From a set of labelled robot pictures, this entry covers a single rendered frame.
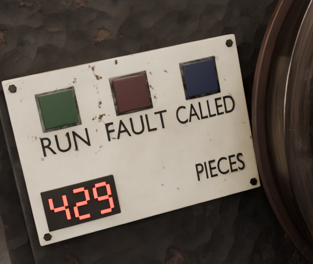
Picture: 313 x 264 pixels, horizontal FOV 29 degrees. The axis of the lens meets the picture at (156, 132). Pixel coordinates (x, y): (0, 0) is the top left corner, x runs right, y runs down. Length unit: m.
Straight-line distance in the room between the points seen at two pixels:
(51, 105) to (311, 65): 0.26
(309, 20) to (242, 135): 0.18
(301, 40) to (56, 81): 0.25
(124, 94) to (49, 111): 0.08
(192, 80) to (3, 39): 0.21
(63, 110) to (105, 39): 0.09
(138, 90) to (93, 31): 0.08
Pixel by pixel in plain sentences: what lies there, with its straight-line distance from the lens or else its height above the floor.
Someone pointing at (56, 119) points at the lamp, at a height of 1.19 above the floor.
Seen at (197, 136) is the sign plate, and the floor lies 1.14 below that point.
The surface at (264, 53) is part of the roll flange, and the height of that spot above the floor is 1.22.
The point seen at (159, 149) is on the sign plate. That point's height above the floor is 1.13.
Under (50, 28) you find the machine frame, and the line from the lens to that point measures 0.66.
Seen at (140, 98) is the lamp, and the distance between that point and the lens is 0.65.
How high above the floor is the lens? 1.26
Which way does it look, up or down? 9 degrees down
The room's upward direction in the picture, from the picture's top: 11 degrees counter-clockwise
